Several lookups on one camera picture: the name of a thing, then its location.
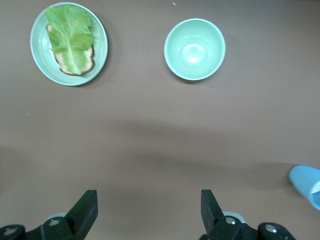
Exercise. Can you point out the blue cup with paper scrap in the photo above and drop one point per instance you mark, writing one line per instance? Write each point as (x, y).
(302, 180)

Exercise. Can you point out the green lettuce leaf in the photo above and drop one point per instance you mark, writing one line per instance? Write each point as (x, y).
(70, 37)

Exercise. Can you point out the pale green bowl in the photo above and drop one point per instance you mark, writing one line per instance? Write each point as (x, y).
(195, 50)

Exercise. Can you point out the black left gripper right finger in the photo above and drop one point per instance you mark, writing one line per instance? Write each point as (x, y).
(212, 217)

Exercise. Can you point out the toast slice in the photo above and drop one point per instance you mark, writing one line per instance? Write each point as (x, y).
(87, 64)

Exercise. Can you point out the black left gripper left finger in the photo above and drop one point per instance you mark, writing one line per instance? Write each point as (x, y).
(82, 215)

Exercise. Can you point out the pale green plate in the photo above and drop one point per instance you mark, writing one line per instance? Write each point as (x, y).
(40, 57)

